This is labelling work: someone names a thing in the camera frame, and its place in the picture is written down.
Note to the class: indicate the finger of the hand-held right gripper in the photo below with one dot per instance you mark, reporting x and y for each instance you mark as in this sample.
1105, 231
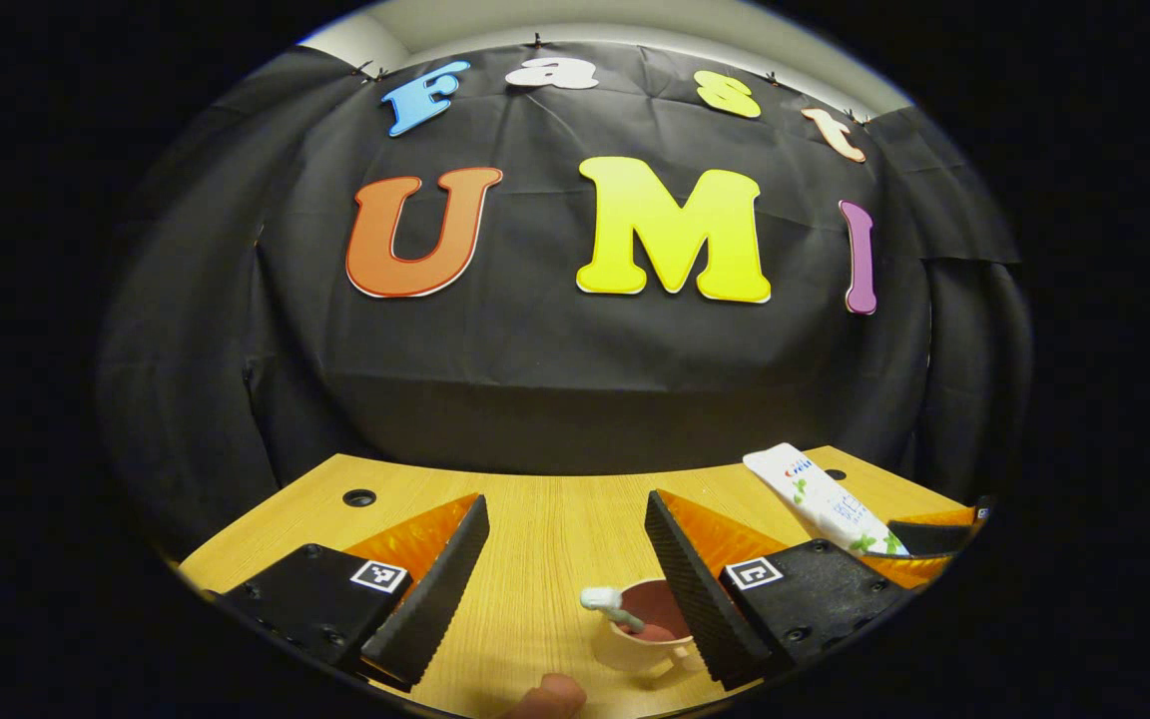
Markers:
909, 571
934, 537

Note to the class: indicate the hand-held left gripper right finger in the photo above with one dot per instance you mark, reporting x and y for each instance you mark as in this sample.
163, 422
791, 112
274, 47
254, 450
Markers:
695, 589

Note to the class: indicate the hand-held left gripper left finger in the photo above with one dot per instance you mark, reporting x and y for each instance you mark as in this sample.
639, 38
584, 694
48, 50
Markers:
440, 584

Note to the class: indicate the pale green toothbrush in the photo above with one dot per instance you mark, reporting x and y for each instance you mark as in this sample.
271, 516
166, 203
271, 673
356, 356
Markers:
605, 601

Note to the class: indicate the beige cup with brown inside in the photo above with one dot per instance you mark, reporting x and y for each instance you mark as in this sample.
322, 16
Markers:
630, 654

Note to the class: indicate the white toothpaste tube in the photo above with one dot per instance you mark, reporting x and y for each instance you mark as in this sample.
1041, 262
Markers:
820, 499

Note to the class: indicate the wooden desktop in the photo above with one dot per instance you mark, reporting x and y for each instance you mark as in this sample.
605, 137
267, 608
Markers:
555, 519

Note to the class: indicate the black backdrop cloth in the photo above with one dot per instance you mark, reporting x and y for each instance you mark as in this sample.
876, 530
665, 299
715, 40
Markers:
535, 379

